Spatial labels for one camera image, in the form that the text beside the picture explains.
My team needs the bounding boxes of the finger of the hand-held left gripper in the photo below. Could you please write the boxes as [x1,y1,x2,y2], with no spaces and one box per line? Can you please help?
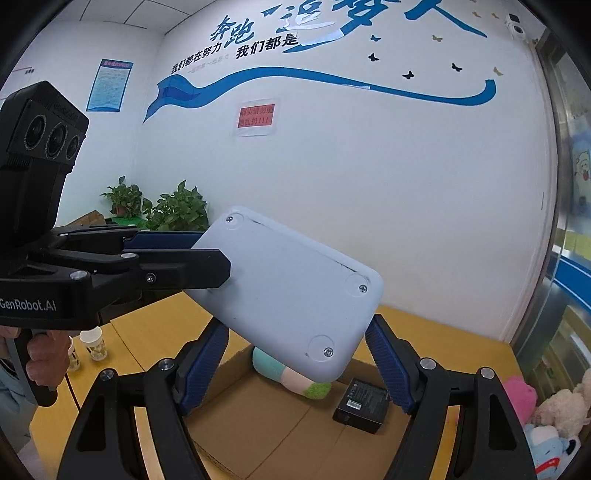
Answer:
[50,225,208,253]
[46,247,232,315]

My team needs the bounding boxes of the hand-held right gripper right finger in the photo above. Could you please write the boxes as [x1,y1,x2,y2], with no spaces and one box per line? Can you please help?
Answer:
[365,314,539,480]

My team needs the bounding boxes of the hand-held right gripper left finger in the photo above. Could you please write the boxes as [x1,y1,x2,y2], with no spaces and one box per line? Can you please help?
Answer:
[56,318,230,480]

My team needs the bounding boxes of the brown cardboard box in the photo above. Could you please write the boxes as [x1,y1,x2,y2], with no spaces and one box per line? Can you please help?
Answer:
[182,330,462,480]

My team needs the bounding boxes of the light grey rectangular device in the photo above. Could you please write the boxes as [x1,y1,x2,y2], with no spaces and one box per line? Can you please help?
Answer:
[185,205,385,384]

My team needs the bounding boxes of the person's left hand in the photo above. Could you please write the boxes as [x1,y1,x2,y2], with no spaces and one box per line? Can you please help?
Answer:
[25,330,75,392]

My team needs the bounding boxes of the large potted plant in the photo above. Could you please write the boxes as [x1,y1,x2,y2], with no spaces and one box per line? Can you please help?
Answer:
[141,181,209,232]

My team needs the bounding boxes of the black power adapter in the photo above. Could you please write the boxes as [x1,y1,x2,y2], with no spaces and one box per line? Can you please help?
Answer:
[332,377,391,435]

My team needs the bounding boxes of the small potted plant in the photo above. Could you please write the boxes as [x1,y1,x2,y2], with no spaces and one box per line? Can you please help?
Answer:
[100,175,144,217]

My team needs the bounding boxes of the small cardboard carton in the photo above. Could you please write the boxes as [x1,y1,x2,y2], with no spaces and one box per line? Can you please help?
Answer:
[68,210,112,228]

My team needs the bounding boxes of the pastel multicolour plush toy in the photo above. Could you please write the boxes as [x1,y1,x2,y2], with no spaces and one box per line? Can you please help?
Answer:
[252,347,331,400]

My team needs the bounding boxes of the pink plush bear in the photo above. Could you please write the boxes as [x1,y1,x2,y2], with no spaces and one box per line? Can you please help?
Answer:
[503,375,539,425]

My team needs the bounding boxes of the red paper sign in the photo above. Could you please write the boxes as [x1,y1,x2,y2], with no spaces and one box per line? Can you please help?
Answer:
[235,98,277,138]

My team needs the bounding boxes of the cream plush rabbit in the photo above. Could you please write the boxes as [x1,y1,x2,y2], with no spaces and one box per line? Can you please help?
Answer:
[531,369,591,444]

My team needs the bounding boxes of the light blue plush toy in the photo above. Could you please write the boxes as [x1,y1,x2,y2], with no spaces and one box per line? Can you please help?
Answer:
[524,424,581,476]

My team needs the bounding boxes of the person's light blue clothing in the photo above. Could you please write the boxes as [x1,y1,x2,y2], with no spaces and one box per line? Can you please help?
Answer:
[0,355,35,457]

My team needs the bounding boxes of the glass door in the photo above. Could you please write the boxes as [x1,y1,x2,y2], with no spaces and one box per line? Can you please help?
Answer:
[512,18,591,402]

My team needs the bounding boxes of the cartoon sheep sticker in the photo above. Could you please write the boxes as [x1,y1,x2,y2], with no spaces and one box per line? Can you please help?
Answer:
[573,148,591,195]

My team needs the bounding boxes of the blue wall poster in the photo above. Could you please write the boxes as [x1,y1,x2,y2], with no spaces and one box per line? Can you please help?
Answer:
[86,58,134,113]

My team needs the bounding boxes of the blue wall decal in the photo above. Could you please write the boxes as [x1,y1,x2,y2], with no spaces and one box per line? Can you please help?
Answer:
[142,0,502,124]

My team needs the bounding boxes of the butterfly wall stickers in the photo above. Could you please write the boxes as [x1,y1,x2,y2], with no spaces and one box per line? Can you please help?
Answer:
[367,9,504,80]

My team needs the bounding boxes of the white security camera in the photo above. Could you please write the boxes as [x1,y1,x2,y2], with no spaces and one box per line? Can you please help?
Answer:
[504,13,529,42]

